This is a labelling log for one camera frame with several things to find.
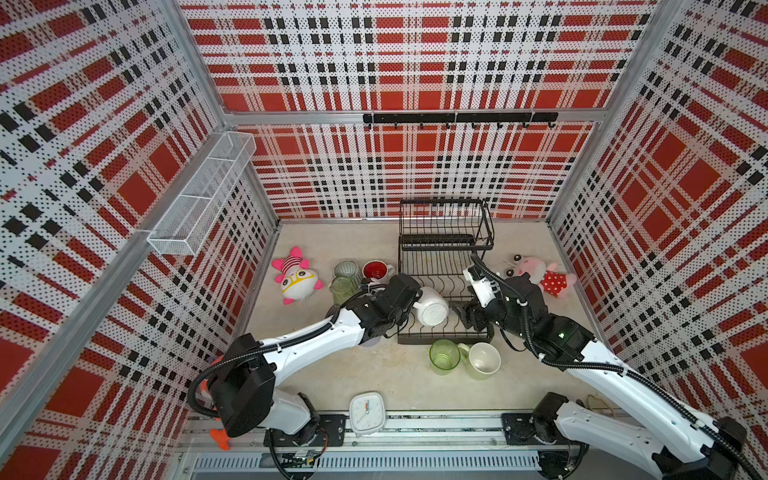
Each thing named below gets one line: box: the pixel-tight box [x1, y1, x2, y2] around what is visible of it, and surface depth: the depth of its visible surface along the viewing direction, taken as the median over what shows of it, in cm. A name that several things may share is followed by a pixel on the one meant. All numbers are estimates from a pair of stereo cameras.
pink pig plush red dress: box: [503, 255, 578, 298], surface depth 98 cm
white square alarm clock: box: [349, 392, 386, 438], surface depth 76 cm
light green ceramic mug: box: [458, 342, 501, 380], surface depth 80 cm
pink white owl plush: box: [272, 246, 324, 305], surface depth 98 cm
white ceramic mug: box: [413, 286, 449, 326], surface depth 81 cm
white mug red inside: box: [362, 259, 395, 284], surface depth 100 cm
